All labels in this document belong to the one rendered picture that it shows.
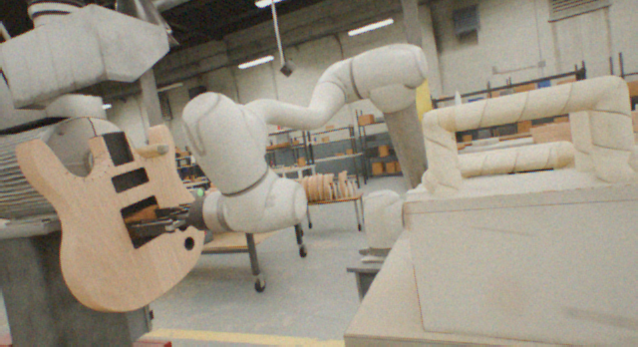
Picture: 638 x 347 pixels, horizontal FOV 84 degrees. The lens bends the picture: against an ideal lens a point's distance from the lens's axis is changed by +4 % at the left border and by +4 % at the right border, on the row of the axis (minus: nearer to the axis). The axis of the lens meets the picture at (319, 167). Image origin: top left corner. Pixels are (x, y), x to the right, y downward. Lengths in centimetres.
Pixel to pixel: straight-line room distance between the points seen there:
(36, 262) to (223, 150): 73
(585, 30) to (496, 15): 217
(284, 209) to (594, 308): 44
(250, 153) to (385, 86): 53
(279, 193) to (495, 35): 1146
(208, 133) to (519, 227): 45
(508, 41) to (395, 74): 1095
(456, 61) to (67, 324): 1136
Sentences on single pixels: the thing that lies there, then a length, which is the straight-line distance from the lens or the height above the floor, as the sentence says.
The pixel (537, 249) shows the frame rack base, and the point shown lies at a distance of 46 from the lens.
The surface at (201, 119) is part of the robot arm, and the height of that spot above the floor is 126.
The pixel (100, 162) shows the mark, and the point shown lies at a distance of 91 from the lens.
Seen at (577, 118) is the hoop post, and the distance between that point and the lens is 55.
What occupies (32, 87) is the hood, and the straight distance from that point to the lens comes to 99.
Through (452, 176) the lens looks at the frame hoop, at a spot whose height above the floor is 113.
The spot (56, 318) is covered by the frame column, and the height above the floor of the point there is 86.
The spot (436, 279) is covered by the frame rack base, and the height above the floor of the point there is 100.
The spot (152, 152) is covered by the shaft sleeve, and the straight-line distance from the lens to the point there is 93.
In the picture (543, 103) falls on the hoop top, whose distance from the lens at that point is 45.
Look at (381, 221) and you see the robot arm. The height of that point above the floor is 87.
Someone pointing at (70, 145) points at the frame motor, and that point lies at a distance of 107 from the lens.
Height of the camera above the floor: 119
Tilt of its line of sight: 3 degrees down
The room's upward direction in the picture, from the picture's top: 10 degrees counter-clockwise
